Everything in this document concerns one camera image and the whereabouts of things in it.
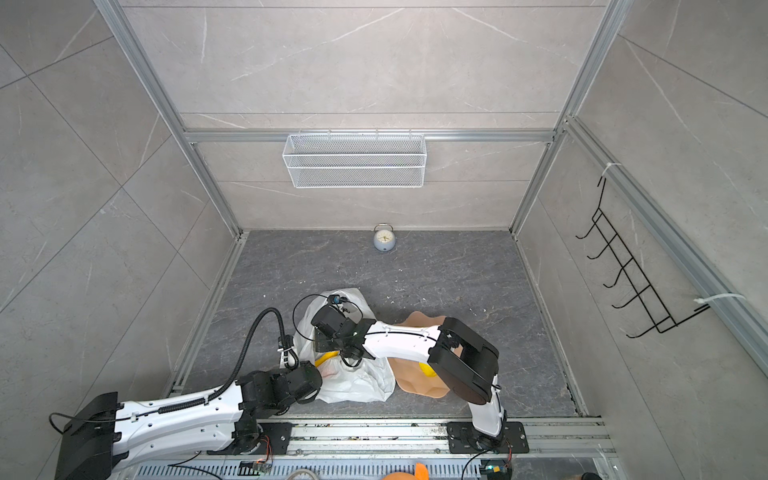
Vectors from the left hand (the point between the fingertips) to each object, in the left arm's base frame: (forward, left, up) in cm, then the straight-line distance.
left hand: (313, 361), depth 82 cm
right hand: (+6, -2, +2) cm, 7 cm away
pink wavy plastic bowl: (-5, -27, -1) cm, 27 cm away
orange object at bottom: (-27, -28, +1) cm, 38 cm away
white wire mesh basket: (+60, -11, +25) cm, 66 cm away
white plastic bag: (-7, -17, +3) cm, 18 cm away
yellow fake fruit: (-4, -32, +1) cm, 32 cm away
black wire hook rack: (+15, -78, +29) cm, 85 cm away
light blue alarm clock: (+46, -21, 0) cm, 51 cm away
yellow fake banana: (+1, -3, -1) cm, 3 cm away
